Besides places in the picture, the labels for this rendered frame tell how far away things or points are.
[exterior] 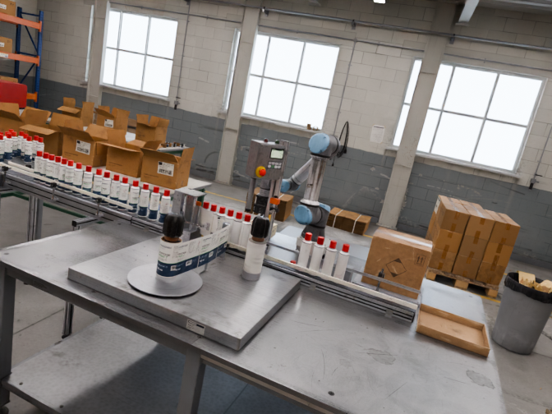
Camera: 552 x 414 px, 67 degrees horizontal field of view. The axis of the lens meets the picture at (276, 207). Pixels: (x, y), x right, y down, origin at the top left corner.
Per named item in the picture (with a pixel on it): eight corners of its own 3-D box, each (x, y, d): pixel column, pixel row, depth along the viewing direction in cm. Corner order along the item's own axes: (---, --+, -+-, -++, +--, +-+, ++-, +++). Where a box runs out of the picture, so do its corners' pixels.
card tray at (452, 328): (416, 332, 188) (418, 324, 187) (419, 310, 212) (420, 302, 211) (487, 357, 179) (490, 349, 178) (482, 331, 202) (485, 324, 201)
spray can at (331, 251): (318, 278, 213) (327, 241, 208) (321, 275, 217) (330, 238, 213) (328, 282, 211) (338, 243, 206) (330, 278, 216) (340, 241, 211)
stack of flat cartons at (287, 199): (243, 211, 644) (246, 191, 637) (253, 205, 696) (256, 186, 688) (283, 222, 632) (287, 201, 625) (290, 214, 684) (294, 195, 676)
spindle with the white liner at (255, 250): (237, 276, 196) (249, 215, 189) (246, 271, 204) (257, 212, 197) (255, 282, 193) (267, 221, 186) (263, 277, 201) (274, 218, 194)
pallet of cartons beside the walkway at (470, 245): (497, 299, 492) (522, 227, 471) (424, 278, 512) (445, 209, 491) (479, 267, 606) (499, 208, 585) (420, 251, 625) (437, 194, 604)
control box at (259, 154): (244, 173, 227) (250, 139, 223) (270, 176, 237) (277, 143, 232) (253, 178, 219) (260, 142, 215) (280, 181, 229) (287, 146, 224)
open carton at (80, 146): (51, 159, 389) (54, 119, 380) (85, 156, 432) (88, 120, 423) (86, 169, 381) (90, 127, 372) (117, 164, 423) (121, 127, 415)
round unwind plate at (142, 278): (110, 280, 168) (110, 278, 167) (158, 259, 196) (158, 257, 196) (174, 306, 158) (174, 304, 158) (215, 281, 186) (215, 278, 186)
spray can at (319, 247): (306, 274, 215) (315, 236, 210) (309, 271, 219) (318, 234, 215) (315, 278, 213) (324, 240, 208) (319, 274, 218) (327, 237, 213)
